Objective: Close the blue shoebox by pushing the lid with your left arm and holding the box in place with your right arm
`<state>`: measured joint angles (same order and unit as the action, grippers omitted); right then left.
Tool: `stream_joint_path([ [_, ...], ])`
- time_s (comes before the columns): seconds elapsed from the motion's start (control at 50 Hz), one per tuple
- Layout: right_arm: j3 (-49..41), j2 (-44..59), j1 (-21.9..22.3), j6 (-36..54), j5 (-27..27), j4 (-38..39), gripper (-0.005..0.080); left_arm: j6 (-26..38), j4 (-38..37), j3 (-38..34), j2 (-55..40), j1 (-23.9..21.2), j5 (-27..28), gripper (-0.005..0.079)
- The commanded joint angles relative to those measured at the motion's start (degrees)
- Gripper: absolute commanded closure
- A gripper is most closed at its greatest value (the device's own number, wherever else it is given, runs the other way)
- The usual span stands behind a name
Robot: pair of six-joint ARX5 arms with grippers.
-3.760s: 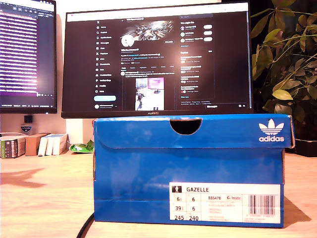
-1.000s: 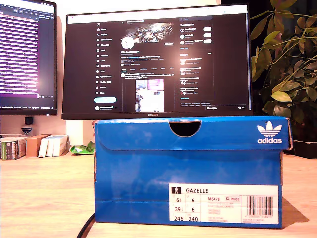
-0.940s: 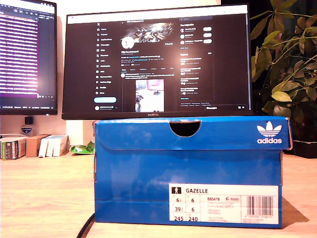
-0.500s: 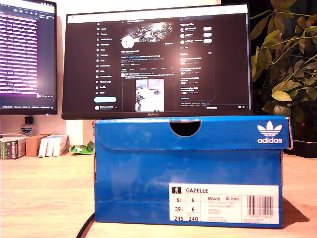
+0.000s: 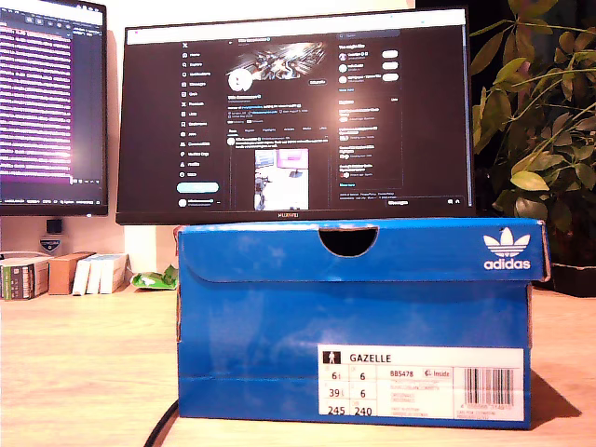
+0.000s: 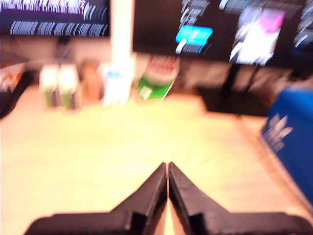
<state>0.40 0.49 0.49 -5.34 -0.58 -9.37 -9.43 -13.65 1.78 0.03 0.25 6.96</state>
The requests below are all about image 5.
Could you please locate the blue adidas shoebox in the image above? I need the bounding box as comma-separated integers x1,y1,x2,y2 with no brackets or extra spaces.
174,217,553,430

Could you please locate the wide white box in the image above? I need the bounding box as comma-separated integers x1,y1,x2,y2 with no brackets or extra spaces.
99,253,129,295

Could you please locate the narrow white box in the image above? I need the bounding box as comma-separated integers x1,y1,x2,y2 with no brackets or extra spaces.
86,257,104,295
72,258,93,296

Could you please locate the brown cardboard box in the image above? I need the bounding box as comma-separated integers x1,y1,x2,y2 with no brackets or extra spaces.
47,251,97,296

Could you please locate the black Huawei computer monitor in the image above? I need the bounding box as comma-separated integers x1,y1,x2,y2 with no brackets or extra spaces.
115,7,477,226

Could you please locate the green crumpled packet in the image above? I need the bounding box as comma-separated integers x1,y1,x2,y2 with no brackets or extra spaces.
129,264,181,291

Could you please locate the green leafy houseplant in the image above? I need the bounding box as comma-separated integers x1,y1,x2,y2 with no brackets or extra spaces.
468,0,596,267

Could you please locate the green and white carton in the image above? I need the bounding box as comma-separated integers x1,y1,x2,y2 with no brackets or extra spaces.
0,252,51,301

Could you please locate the dark plant pot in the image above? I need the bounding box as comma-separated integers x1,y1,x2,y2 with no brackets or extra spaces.
550,263,596,298

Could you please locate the computer monitor with purple text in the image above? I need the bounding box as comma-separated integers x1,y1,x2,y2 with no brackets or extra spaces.
0,0,109,218

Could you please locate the black cable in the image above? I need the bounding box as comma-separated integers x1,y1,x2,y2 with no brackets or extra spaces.
142,399,181,447

